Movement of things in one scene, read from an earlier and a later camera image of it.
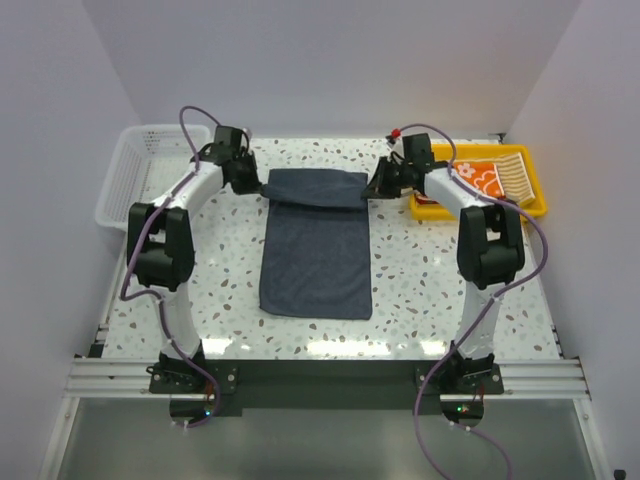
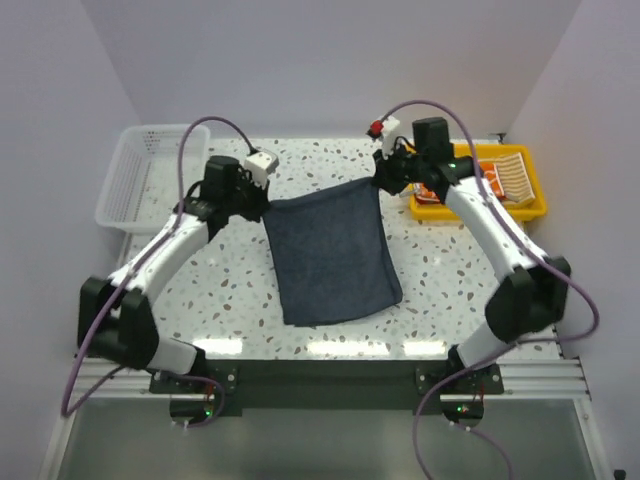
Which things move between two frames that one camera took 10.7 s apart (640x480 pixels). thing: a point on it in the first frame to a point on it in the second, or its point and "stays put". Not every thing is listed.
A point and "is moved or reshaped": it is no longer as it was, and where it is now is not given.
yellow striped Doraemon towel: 514,178 stays put
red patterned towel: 425,201 stays put
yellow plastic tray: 451,153 stays put
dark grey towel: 315,257 is moved or reshaped
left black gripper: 253,186 to 260,192
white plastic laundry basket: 145,164 stays put
